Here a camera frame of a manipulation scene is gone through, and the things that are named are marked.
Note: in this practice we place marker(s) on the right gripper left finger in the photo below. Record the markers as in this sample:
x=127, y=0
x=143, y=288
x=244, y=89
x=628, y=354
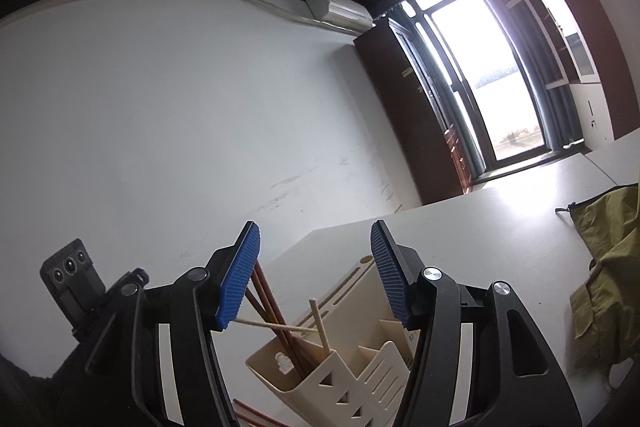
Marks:
x=127, y=391

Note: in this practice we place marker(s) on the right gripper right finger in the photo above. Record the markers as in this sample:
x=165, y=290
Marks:
x=515, y=379

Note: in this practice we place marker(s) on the light bamboo chopstick diagonal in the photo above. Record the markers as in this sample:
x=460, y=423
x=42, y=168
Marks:
x=276, y=326

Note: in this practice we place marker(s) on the dark brown wooden chopstick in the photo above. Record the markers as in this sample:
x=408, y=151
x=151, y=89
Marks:
x=275, y=317

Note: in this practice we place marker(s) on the light bamboo chopstick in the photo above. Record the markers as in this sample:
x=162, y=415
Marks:
x=313, y=305

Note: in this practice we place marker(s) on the dark brown chopstick lower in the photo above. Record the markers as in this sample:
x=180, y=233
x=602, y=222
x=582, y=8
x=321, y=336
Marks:
x=249, y=413

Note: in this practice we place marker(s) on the white plastic utensil holder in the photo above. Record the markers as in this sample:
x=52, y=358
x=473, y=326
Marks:
x=361, y=380

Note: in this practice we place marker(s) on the dark brown chopstick top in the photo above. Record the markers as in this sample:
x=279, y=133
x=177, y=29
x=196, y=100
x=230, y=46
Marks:
x=267, y=318

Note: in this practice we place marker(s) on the olive green cloth jacket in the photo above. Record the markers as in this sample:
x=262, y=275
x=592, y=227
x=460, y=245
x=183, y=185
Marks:
x=605, y=309

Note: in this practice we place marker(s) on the dark brown wooden cabinet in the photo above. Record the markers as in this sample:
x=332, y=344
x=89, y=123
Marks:
x=427, y=138

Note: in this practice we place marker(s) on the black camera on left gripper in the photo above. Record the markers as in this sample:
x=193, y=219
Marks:
x=72, y=281

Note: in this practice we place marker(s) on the window with dark frame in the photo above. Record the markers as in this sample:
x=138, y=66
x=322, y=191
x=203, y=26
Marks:
x=494, y=71

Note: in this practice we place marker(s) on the white wall air conditioner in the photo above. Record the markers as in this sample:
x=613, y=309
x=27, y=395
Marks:
x=345, y=13

